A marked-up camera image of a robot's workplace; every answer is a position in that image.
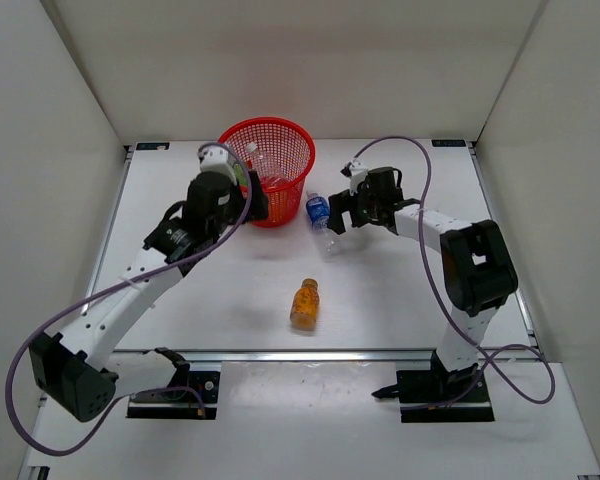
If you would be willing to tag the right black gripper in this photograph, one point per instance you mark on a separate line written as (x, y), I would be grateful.
(345, 202)

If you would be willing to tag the right blue corner label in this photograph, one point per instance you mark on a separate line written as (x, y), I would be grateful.
(448, 143)

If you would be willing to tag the blue label clear bottle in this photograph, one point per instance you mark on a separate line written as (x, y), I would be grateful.
(318, 212)

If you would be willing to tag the green plastic bottle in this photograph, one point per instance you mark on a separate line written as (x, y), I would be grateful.
(239, 174)

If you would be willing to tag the blue corner label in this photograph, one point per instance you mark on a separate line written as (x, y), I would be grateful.
(448, 143)
(152, 146)

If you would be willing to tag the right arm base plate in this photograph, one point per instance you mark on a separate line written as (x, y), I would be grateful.
(422, 401)

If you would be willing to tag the red mesh plastic bin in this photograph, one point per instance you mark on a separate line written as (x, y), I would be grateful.
(292, 146)

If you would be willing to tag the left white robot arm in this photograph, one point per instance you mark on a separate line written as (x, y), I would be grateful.
(74, 365)

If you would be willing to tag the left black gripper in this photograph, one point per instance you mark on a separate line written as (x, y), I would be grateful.
(258, 203)

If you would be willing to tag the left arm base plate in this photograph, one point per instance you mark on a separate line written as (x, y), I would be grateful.
(191, 394)

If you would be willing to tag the clear bottle white cap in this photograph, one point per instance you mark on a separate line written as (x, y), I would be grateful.
(268, 168)

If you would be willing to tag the orange bottle patterned label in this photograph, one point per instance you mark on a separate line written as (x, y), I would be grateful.
(305, 306)

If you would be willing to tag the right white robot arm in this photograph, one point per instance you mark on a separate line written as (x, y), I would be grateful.
(478, 272)

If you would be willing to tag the left blue corner label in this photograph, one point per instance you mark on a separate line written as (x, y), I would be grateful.
(152, 146)

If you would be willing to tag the aluminium table edge rail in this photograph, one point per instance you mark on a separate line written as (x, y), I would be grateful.
(307, 356)

